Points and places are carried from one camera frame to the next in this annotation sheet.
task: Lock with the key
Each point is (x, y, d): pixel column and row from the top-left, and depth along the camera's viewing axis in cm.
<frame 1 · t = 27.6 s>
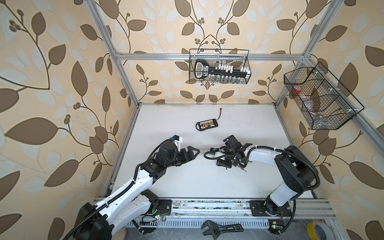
left hand: (196, 153, 76), fingers open
right hand: (219, 160, 91), fingers open
black charging board yellow connectors: (206, 124, 109), point 2 cm above the table

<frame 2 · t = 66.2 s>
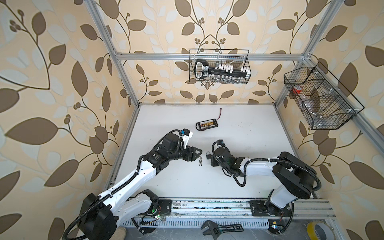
left hand: (199, 150, 75), fingers open
right hand: (211, 157, 90), fingers closed
the named things where they were.

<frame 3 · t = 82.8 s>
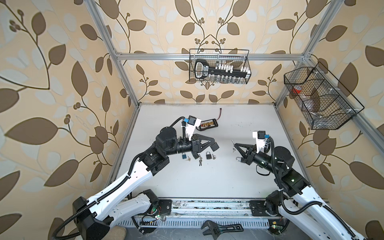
left hand: (215, 142, 58), fingers closed
right hand: (236, 147, 68), fingers closed
blue padlock: (184, 156, 94), on the table
the other named things where they were.

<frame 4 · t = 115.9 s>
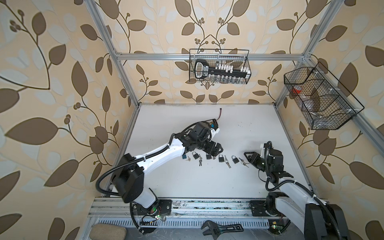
left hand: (218, 145, 78), fingers open
right hand: (247, 156, 87), fingers open
black padlock far right: (235, 160, 93), on the table
